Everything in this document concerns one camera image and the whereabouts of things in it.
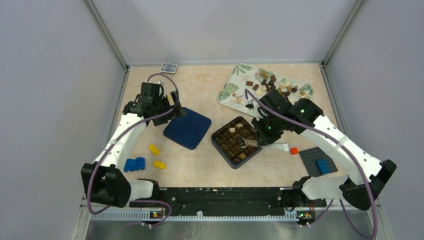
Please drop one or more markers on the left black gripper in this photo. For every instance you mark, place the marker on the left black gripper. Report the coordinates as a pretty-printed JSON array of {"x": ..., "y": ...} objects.
[{"x": 177, "y": 109}]

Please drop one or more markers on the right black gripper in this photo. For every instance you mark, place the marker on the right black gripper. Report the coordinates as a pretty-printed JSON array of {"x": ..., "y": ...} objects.
[{"x": 263, "y": 138}]

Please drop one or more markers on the metal serving tongs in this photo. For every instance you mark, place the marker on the metal serving tongs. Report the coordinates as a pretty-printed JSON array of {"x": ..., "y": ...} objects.
[{"x": 244, "y": 143}]

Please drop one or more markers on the dark blue chocolate box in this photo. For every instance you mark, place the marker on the dark blue chocolate box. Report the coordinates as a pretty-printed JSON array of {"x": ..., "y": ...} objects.
[{"x": 225, "y": 142}]

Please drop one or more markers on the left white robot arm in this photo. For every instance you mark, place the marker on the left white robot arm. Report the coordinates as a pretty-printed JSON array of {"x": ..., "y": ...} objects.
[{"x": 103, "y": 179}]

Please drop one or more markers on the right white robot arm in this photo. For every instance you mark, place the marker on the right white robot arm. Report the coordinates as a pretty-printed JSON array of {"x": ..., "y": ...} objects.
[{"x": 365, "y": 175}]

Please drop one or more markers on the dark blue box lid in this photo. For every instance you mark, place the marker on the dark blue box lid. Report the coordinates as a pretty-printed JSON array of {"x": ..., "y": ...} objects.
[{"x": 188, "y": 130}]

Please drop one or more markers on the orange red cube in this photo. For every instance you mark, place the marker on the orange red cube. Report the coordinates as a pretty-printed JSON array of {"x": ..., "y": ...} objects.
[{"x": 294, "y": 151}]

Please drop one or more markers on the playing card deck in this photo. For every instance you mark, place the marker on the playing card deck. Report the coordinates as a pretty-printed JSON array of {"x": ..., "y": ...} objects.
[{"x": 168, "y": 68}]

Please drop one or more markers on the yellow brick upper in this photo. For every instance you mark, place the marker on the yellow brick upper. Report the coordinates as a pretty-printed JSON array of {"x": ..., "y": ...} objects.
[{"x": 154, "y": 149}]

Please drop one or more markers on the yellow brick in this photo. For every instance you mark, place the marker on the yellow brick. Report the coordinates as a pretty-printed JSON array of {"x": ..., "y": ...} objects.
[
  {"x": 154, "y": 149},
  {"x": 158, "y": 164}
]

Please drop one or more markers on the leaf patterned tray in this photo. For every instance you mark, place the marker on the leaf patterned tray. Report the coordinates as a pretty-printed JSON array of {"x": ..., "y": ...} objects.
[{"x": 258, "y": 81}]

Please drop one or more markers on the grey lego baseplate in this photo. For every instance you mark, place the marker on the grey lego baseplate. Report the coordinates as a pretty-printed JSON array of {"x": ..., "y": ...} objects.
[{"x": 309, "y": 157}]

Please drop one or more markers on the yellow brick lower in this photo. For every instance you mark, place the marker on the yellow brick lower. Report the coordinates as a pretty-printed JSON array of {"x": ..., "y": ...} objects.
[{"x": 158, "y": 164}]

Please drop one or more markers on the blue toy car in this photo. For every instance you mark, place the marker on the blue toy car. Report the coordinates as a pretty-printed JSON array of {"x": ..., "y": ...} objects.
[{"x": 134, "y": 164}]

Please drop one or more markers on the blue lego brick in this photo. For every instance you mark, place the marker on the blue lego brick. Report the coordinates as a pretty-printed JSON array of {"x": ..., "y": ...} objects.
[{"x": 323, "y": 166}]

